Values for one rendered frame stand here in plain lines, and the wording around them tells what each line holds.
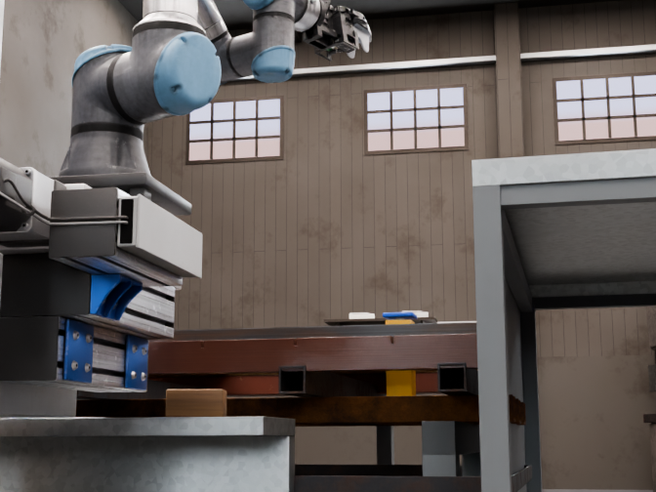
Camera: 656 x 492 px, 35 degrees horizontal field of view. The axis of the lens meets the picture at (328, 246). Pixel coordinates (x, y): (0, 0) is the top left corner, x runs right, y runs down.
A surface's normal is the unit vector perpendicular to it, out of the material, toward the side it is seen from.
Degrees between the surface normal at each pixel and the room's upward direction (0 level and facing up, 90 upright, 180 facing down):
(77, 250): 90
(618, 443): 90
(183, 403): 90
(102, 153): 73
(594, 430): 90
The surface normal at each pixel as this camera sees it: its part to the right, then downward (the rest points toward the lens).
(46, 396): 0.98, -0.04
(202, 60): 0.80, 0.02
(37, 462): -0.23, -0.18
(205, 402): -0.02, -0.18
